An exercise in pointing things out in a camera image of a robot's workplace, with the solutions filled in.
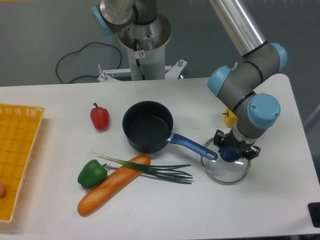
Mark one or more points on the orange baguette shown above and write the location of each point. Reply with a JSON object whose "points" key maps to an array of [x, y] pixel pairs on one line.
{"points": [[99, 195]]}

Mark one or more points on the red bell pepper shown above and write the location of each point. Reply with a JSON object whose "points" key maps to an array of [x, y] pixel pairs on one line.
{"points": [[100, 117]]}

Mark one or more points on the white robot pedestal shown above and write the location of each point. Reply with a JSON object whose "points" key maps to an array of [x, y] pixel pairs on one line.
{"points": [[146, 50]]}

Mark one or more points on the green spring onion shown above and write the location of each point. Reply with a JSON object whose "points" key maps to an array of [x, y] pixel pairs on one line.
{"points": [[171, 173]]}

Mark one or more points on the black device at table edge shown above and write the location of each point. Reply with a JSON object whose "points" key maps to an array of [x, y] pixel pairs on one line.
{"points": [[314, 212]]}

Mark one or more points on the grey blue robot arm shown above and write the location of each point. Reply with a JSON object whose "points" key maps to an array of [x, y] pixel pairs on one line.
{"points": [[234, 87]]}

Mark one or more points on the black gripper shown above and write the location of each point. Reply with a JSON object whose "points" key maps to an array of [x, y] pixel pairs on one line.
{"points": [[229, 145]]}

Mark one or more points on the green bell pepper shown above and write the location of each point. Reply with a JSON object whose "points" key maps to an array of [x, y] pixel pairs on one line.
{"points": [[92, 174]]}

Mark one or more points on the yellow woven basket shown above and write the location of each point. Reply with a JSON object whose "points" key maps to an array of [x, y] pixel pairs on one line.
{"points": [[19, 127]]}

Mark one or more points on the yellow bell pepper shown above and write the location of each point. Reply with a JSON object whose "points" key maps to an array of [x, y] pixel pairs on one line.
{"points": [[230, 118]]}

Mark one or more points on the glass lid blue knob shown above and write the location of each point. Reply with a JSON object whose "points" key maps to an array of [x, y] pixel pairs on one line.
{"points": [[222, 172]]}

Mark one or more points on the dark saucepan blue handle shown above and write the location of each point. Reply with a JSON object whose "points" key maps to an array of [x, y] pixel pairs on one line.
{"points": [[148, 127]]}

